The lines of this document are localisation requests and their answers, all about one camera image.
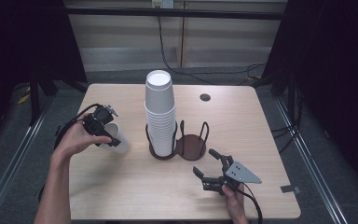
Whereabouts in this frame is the left hand-held gripper black cable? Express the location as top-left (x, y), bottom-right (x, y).
top-left (37, 103), bottom-right (103, 203)

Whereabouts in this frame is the stack of white paper cups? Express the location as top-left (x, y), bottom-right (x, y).
top-left (144, 69), bottom-right (177, 158)

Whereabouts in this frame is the yellow tape piece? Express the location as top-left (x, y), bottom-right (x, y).
top-left (16, 92), bottom-right (32, 105)

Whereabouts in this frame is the black floor cables bundle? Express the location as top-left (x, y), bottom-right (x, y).
top-left (270, 83), bottom-right (304, 154)

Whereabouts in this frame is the dark brown double cup holder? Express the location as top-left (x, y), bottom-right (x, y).
top-left (145, 119), bottom-right (211, 162)

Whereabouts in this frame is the person's right hand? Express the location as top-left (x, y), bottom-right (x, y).
top-left (221, 184), bottom-right (250, 224)

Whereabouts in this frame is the black horizontal metal bar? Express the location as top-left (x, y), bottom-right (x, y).
top-left (64, 7), bottom-right (289, 21)

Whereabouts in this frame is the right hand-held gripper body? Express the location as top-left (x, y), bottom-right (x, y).
top-left (201, 154), bottom-right (263, 196)

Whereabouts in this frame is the black metal stand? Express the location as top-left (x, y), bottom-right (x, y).
top-left (27, 69), bottom-right (42, 127)

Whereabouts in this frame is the single white paper cup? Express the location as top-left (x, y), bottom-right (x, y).
top-left (100, 121), bottom-right (131, 155)

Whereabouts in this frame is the metal floor rail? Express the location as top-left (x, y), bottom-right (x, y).
top-left (0, 96), bottom-right (55, 224)
top-left (273, 98), bottom-right (351, 224)

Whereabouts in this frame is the person's left hand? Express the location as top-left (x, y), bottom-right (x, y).
top-left (51, 111), bottom-right (113, 163)

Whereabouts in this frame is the grey tape strip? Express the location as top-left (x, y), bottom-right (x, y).
top-left (280, 184), bottom-right (301, 195)

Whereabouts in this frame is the dark curtain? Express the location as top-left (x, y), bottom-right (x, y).
top-left (262, 0), bottom-right (358, 197)
top-left (0, 0), bottom-right (89, 150)

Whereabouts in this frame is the hand-held gripper black cable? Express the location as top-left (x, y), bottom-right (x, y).
top-left (37, 103), bottom-right (103, 203)
top-left (238, 182), bottom-right (264, 224)

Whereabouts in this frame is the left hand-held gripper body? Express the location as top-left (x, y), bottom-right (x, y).
top-left (81, 104), bottom-right (119, 138)

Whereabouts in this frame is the right hand-held gripper black cable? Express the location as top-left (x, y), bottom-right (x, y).
top-left (238, 182), bottom-right (264, 224)

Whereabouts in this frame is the white wall power outlet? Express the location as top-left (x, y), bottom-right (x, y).
top-left (151, 0), bottom-right (175, 9)

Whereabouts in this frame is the long black hanging cable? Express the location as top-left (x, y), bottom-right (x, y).
top-left (156, 14), bottom-right (267, 87)

